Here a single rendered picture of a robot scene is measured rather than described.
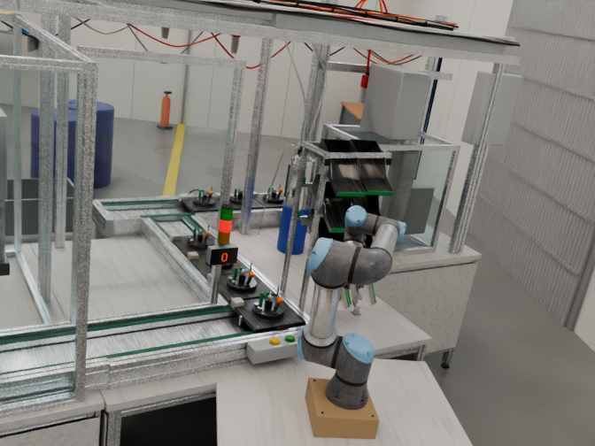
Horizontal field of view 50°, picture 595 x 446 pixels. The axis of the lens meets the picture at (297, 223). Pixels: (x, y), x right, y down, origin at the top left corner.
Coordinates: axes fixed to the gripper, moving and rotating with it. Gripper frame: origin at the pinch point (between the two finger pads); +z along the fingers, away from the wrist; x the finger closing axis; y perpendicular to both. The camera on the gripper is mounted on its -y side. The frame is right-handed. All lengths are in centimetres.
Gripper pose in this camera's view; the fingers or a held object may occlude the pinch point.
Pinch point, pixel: (343, 303)
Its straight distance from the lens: 229.1
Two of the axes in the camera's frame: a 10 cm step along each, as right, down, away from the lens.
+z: -1.4, 8.9, -4.4
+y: 5.5, 4.4, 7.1
